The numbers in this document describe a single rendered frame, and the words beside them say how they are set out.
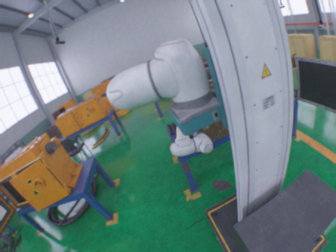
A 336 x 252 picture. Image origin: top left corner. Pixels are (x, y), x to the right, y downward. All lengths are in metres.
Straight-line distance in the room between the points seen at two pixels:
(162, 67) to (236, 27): 0.26
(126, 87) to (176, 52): 0.21
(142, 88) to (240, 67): 0.33
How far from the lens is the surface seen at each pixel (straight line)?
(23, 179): 2.19
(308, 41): 6.82
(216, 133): 1.56
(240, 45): 0.50
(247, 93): 0.52
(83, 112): 4.34
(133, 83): 0.55
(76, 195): 2.09
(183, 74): 0.51
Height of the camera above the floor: 1.61
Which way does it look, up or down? 26 degrees down
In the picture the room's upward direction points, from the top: 23 degrees counter-clockwise
